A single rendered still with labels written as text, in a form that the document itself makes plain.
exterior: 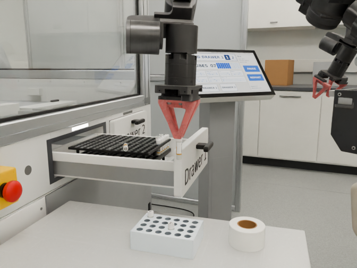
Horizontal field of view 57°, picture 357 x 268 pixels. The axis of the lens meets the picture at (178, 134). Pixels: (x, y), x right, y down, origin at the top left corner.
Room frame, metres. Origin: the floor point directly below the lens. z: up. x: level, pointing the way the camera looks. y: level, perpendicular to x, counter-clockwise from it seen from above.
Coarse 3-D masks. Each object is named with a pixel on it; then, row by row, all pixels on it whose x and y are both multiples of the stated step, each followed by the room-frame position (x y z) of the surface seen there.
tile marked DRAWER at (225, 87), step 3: (219, 84) 1.66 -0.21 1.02; (222, 84) 1.67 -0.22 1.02; (225, 84) 1.68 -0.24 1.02; (228, 84) 1.68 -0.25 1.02; (231, 84) 1.69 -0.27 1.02; (234, 84) 1.70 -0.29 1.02; (222, 87) 1.66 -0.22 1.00; (225, 87) 1.66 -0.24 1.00; (228, 87) 1.67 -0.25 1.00; (231, 87) 1.68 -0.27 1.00; (234, 87) 1.68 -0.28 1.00; (222, 90) 1.64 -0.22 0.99; (225, 90) 1.65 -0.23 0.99; (228, 90) 1.66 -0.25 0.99; (231, 90) 1.66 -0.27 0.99; (234, 90) 1.67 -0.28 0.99; (237, 90) 1.68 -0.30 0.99
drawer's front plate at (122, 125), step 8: (136, 112) 1.29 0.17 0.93; (144, 112) 1.33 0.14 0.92; (112, 120) 1.09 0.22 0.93; (120, 120) 1.12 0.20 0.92; (128, 120) 1.18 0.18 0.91; (112, 128) 1.07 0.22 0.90; (120, 128) 1.11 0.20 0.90; (128, 128) 1.17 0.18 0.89; (136, 128) 1.24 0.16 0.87; (144, 128) 1.32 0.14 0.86
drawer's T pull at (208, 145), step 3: (210, 141) 0.83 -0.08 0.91; (198, 144) 0.81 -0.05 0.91; (201, 144) 0.81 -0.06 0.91; (204, 144) 0.81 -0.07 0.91; (207, 144) 0.80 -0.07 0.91; (210, 144) 0.81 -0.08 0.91; (198, 147) 0.80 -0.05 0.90; (201, 147) 0.80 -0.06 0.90; (204, 147) 0.78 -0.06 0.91; (207, 147) 0.78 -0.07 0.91; (210, 147) 0.81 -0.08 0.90; (204, 150) 0.78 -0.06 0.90; (207, 150) 0.77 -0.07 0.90
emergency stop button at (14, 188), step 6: (12, 180) 0.58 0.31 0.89; (6, 186) 0.57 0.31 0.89; (12, 186) 0.57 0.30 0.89; (18, 186) 0.58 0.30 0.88; (6, 192) 0.56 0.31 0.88; (12, 192) 0.57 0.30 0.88; (18, 192) 0.58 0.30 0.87; (6, 198) 0.56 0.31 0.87; (12, 198) 0.57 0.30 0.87; (18, 198) 0.58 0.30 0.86
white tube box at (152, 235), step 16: (144, 224) 0.61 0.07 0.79; (160, 224) 0.60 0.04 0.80; (176, 224) 0.61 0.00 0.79; (192, 224) 0.60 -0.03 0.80; (144, 240) 0.56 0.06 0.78; (160, 240) 0.56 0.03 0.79; (176, 240) 0.55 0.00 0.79; (192, 240) 0.54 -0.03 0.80; (176, 256) 0.55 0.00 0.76; (192, 256) 0.54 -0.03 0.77
